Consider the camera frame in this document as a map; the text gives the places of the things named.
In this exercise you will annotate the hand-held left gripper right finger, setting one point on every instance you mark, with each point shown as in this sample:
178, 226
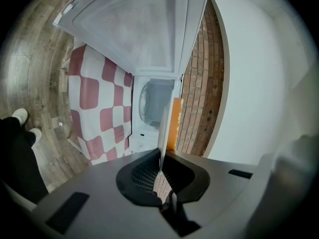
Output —
219, 183

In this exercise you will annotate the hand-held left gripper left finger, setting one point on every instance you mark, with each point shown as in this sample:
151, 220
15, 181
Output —
99, 180

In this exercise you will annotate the white round plate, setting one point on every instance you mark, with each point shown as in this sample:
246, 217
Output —
163, 138

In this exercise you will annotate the orange-crusted bread bun half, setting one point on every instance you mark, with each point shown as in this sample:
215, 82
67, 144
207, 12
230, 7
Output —
174, 123

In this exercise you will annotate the white microwave oven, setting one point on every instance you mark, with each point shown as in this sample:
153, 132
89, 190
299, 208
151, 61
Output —
129, 29

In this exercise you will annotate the clear glass plate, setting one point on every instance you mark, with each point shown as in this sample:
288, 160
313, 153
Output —
144, 101

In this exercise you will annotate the person's white right shoe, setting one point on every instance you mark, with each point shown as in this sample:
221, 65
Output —
35, 134

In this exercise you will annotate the person's white shoe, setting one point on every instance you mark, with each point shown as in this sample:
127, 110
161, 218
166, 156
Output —
35, 134
20, 115

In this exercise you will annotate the person's black trousers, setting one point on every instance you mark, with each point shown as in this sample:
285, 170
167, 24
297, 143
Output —
20, 158

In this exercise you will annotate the red white checkered tablecloth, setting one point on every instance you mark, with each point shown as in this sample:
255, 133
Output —
89, 93

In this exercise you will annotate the person's white left shoe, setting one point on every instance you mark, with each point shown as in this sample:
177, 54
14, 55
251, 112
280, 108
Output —
20, 115

